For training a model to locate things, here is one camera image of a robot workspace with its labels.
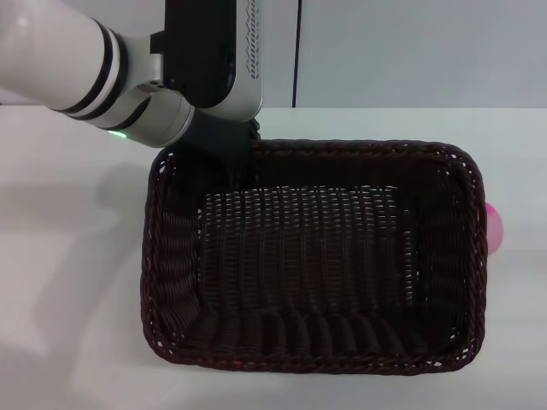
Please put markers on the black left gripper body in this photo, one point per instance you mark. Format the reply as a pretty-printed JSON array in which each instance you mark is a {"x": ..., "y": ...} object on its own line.
[{"x": 222, "y": 136}]

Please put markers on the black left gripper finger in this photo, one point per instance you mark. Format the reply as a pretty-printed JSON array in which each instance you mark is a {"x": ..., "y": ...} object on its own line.
[{"x": 241, "y": 178}]

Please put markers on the dark brown wicker basket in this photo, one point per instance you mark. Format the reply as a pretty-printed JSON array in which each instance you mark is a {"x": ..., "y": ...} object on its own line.
[{"x": 307, "y": 265}]

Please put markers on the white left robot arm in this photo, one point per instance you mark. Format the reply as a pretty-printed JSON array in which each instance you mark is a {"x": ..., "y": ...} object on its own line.
[{"x": 51, "y": 55}]

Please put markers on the pink ball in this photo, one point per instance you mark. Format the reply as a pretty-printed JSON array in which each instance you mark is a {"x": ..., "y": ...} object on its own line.
[{"x": 495, "y": 228}]

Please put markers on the black silver wrist camera box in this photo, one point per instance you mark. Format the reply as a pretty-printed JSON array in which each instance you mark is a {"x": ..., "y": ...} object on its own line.
[{"x": 201, "y": 51}]

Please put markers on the thin black wall strip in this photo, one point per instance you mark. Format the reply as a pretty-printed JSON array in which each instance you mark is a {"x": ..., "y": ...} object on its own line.
[{"x": 297, "y": 51}]

